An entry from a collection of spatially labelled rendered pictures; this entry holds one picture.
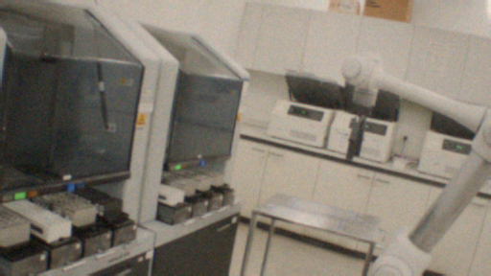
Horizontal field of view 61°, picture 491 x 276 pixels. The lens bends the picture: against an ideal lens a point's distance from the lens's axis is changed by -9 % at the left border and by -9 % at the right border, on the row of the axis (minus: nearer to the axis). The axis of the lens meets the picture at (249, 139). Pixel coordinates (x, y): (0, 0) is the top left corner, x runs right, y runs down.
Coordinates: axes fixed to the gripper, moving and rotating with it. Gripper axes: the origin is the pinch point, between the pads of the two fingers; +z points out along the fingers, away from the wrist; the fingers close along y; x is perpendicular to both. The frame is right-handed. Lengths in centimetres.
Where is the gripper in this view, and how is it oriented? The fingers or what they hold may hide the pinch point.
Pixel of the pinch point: (353, 154)
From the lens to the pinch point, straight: 183.8
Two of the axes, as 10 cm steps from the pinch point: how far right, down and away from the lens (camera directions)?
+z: -1.8, 9.7, 1.3
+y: 4.1, -0.5, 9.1
